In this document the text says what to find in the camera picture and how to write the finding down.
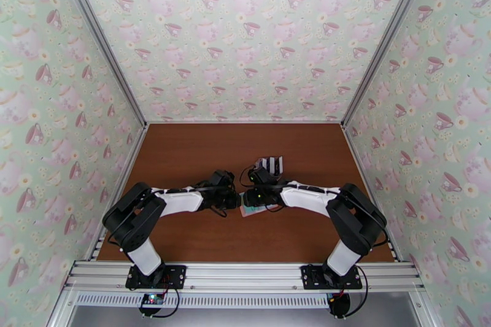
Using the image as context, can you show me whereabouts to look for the black left camera cable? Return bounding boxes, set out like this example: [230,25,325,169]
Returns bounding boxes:
[151,182,236,220]

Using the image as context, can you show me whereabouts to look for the black right base cable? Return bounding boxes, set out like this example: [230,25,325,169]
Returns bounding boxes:
[343,266,371,318]

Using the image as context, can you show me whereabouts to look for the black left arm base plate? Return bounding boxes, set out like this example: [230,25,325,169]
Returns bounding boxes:
[125,264,188,290]

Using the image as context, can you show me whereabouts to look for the perforated metal cable tray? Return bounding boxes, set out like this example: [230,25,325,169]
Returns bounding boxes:
[74,291,334,309]

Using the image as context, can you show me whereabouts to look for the pink card holder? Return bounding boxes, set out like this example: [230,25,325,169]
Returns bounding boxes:
[239,202,281,220]

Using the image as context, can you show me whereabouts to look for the clear acrylic card stand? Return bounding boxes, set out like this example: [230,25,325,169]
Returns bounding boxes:
[254,155,285,179]

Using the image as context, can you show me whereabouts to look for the black base cable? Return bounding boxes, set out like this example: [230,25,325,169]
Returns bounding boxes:
[149,285,182,319]
[343,266,371,318]

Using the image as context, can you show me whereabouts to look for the aluminium frame side rail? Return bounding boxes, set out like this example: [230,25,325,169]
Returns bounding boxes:
[88,125,150,263]
[342,125,401,263]

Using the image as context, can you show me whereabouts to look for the black left base cable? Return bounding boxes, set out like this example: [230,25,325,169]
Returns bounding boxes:
[149,285,182,319]

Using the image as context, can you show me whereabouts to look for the aluminium frame back rail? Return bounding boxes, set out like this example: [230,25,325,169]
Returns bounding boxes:
[147,120,343,125]

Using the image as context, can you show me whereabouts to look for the right controller board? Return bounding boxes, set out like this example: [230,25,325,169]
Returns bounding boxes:
[328,292,352,318]

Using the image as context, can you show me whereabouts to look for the aluminium frame leg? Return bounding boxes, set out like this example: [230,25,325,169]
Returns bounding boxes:
[45,290,77,327]
[407,290,438,327]

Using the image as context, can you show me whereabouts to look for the black right camera cable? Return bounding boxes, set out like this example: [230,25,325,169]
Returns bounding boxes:
[239,166,389,250]

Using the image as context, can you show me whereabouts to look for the aluminium frame post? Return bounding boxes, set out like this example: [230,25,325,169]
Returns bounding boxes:
[340,0,439,128]
[50,0,149,128]

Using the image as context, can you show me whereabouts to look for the left controller board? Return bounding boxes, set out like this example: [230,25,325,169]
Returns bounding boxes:
[139,292,166,317]

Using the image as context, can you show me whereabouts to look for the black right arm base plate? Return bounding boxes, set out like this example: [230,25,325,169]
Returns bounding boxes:
[300,264,363,290]

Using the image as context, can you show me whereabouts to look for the controller board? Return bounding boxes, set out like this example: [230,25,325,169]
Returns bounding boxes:
[139,292,166,317]
[328,292,352,318]

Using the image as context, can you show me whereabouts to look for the black camera cable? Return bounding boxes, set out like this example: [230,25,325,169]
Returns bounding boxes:
[239,166,389,250]
[151,182,236,220]

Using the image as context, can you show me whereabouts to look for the aluminium mounting rail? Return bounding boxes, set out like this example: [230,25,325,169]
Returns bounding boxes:
[63,260,427,293]

